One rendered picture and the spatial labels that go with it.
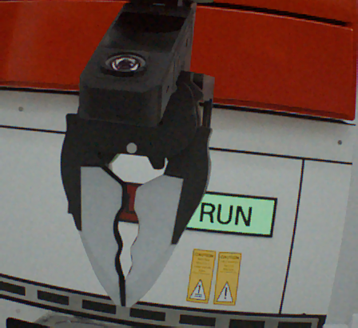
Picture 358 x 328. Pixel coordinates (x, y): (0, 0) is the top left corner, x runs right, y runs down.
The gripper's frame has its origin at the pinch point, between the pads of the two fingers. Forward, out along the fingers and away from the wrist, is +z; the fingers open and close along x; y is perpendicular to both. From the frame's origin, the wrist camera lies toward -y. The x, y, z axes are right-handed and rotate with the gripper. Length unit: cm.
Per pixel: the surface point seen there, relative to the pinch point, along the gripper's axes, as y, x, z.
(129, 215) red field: 58, 11, 2
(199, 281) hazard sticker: 59, 2, 9
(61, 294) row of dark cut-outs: 58, 19, 14
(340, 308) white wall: 207, -24, 42
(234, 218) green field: 58, -2, 1
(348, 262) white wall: 207, -24, 28
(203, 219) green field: 58, 2, 2
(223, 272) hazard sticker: 59, -1, 8
